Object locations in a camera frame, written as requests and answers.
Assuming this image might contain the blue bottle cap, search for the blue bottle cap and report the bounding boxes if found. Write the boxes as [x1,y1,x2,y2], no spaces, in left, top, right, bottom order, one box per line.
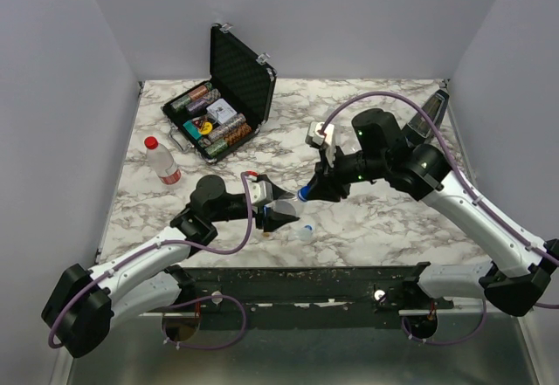
[297,186,309,202]

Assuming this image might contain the blue label pepsi bottle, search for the blue label pepsi bottle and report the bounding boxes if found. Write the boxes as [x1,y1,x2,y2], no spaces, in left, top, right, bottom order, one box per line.
[269,193,306,217]

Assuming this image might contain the red label plastic bottle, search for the red label plastic bottle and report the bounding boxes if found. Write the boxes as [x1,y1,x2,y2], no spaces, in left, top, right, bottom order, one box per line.
[145,142,182,185]

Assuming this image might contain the red bottle cap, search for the red bottle cap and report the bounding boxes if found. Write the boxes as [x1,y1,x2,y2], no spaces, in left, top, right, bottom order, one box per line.
[144,136,159,149]

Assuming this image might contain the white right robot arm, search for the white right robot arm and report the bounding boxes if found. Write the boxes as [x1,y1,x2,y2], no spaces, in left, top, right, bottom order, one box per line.
[299,108,558,317]

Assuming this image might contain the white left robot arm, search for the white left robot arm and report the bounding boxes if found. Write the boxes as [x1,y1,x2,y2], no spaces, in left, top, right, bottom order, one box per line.
[41,171,301,358]

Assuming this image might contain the black poker chip case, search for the black poker chip case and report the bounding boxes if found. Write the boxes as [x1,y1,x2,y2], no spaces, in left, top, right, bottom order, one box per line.
[162,24,277,163]

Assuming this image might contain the black metronome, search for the black metronome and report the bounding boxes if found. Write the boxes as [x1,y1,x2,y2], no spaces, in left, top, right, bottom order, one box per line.
[403,89,450,146]

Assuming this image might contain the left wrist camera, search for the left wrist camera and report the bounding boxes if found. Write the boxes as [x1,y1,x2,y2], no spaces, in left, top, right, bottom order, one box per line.
[249,181,273,207]

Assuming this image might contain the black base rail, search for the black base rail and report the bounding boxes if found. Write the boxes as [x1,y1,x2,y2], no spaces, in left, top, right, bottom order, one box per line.
[165,264,453,331]

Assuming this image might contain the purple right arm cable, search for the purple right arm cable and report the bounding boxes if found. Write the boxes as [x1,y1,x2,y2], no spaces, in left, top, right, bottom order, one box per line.
[321,91,559,346]

